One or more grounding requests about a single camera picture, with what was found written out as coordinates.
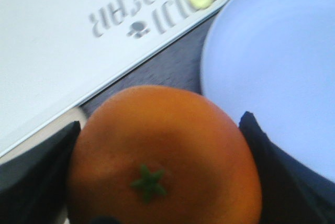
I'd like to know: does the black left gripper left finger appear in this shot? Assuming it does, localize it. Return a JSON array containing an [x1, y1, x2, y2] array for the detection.
[[0, 120, 81, 224]]

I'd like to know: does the wooden cutting board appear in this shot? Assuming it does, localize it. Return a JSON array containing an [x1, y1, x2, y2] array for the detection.
[[0, 108, 87, 224]]

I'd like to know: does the light blue plate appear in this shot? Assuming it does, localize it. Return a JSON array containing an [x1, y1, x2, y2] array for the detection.
[[200, 0, 334, 181]]

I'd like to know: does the white rectangular tray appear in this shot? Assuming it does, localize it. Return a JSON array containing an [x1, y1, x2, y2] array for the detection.
[[1, 0, 227, 155]]

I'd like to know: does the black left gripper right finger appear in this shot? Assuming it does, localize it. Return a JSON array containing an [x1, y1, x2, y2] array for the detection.
[[239, 111, 334, 223]]

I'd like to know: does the orange mandarin fruit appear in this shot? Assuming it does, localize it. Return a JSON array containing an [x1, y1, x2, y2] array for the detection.
[[67, 86, 262, 223]]

